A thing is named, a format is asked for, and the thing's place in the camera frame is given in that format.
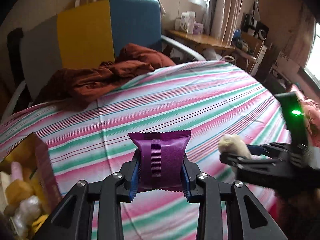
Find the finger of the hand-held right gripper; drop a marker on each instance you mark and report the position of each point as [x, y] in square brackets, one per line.
[260, 149]
[255, 167]

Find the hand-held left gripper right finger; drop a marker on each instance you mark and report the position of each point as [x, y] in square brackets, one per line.
[186, 181]

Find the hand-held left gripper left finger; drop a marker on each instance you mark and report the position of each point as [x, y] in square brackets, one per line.
[133, 178]

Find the white pastry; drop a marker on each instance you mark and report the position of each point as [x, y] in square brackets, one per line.
[235, 146]
[26, 211]

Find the purple snack packet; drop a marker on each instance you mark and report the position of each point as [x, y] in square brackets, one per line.
[161, 160]

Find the gold tin box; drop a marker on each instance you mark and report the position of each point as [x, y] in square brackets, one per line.
[43, 170]

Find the yellow snack packet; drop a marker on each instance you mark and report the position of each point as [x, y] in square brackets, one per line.
[37, 224]

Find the yellow sponge cake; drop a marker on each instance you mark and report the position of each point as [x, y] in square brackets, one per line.
[18, 192]

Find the pink snack stick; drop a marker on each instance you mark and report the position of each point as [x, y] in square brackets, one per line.
[15, 171]

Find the person's right forearm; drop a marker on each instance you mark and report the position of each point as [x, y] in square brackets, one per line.
[300, 217]

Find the pink printed cloth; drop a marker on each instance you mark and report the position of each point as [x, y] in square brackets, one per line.
[312, 122]

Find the side window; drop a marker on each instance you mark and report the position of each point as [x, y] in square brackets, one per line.
[313, 62]

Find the cluttered shelf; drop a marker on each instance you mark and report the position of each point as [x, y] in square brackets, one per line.
[252, 38]

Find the brown blanket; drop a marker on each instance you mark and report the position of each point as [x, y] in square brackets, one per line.
[100, 78]

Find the wooden desk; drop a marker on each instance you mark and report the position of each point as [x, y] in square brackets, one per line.
[200, 40]

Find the tall white box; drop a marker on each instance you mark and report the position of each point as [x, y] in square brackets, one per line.
[187, 21]

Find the small white box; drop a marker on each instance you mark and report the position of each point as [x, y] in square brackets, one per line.
[177, 24]

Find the grey yellow blue chair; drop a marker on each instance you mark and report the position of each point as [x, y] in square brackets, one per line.
[85, 35]

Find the grey bed rail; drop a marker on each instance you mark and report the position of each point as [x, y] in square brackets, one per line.
[180, 48]

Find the white bed rail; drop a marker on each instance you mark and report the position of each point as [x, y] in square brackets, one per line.
[12, 98]

